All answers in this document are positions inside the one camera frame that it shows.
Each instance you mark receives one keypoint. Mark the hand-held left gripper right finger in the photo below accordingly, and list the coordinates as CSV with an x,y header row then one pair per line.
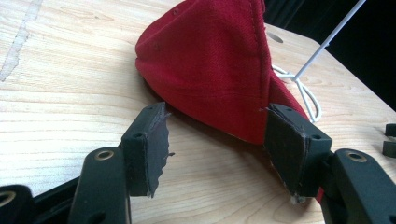
x,y
295,149

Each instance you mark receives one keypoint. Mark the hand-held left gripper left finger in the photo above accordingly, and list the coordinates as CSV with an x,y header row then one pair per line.
x,y
146,149

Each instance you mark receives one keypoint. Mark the red cap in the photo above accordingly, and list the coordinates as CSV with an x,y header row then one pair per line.
x,y
214,62

